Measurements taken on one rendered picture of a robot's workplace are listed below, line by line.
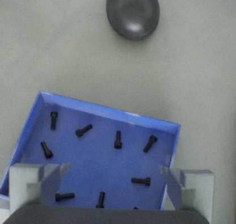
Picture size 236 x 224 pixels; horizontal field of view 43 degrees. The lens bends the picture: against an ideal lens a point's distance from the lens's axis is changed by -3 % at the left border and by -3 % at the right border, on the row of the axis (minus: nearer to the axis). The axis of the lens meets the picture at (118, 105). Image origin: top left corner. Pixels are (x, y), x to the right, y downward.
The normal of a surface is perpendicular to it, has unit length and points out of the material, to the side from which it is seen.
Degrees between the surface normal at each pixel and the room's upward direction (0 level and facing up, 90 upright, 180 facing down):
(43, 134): 0
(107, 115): 90
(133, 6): 13
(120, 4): 40
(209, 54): 0
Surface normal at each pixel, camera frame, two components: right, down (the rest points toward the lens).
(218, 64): 0.00, -0.46
